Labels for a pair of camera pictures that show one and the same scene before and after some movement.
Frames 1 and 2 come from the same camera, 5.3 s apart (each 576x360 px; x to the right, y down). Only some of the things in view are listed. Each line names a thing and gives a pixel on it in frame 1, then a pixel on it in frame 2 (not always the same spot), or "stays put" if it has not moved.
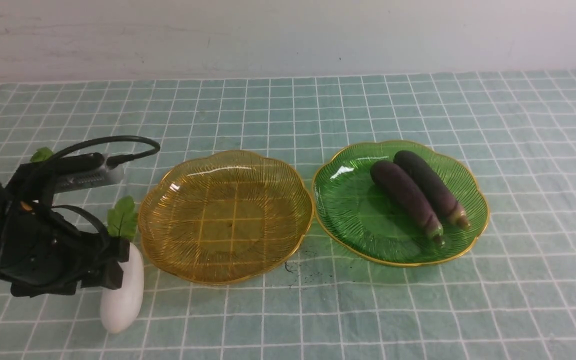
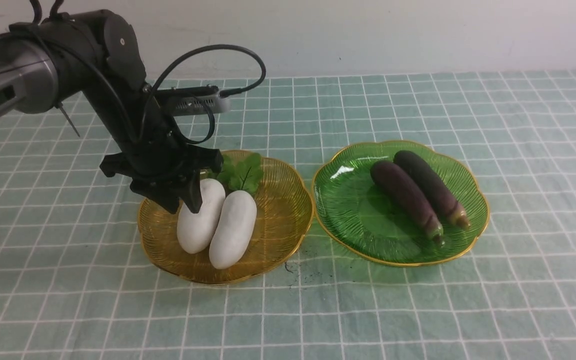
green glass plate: x=357 y=214 stays put
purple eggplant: x=404 y=195 stays put
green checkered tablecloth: x=534 y=286 stays put
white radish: x=121 y=309 to x=235 y=221
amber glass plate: x=226 y=217 stays put
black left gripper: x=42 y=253 to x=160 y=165
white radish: x=41 y=154 to x=194 y=230
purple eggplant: x=435 y=191 stays put
